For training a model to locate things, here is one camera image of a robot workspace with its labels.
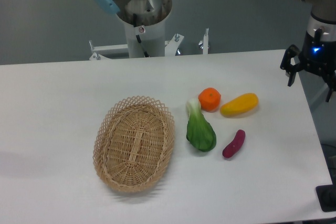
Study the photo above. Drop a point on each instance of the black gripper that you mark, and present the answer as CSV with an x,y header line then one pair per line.
x,y
317,56

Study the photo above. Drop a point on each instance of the purple sweet potato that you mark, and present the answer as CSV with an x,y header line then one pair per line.
x,y
235,145

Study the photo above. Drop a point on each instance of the yellow mango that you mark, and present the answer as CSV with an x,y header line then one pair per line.
x,y
241,104

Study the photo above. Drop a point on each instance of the orange tangerine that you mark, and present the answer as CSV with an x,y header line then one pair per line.
x,y
209,99

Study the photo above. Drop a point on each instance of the green bok choy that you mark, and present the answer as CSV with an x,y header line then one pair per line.
x,y
199,132

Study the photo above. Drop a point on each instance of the oval woven wicker basket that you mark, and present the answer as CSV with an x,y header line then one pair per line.
x,y
134,144

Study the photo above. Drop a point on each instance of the black base plate at right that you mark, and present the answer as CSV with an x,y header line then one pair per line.
x,y
326,197

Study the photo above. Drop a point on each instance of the white metal mounting frame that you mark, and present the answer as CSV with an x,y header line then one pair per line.
x,y
139,48

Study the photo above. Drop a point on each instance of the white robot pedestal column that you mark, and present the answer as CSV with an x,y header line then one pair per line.
x,y
145,37

